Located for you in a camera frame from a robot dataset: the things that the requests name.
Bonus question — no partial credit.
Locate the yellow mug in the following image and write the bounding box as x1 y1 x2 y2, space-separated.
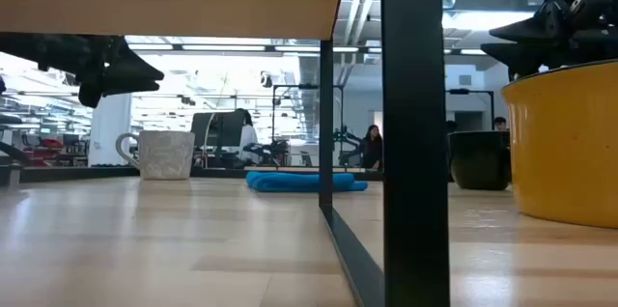
501 59 618 230

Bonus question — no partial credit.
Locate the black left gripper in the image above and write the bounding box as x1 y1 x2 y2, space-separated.
0 32 165 109

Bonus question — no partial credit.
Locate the black mug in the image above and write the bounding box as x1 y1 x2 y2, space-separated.
447 130 512 191

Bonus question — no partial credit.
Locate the black aluminium table frame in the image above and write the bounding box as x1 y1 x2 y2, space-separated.
0 164 385 183

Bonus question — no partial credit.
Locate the blue folded cloth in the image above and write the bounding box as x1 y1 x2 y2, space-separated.
245 170 369 194

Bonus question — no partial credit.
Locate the white patterned mug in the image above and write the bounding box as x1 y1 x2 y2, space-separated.
114 130 196 181

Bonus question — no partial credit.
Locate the black metal shelf frame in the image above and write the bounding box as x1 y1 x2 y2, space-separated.
318 0 451 307

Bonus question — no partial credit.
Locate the background dark monitor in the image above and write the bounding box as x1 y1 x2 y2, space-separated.
190 111 246 150

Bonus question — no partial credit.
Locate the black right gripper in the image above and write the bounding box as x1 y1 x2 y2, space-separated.
480 0 618 81

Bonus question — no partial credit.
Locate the white column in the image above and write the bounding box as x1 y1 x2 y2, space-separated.
88 93 132 167

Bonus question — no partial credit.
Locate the background black stand frame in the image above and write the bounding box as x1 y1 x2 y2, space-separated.
271 83 345 144
446 88 496 130

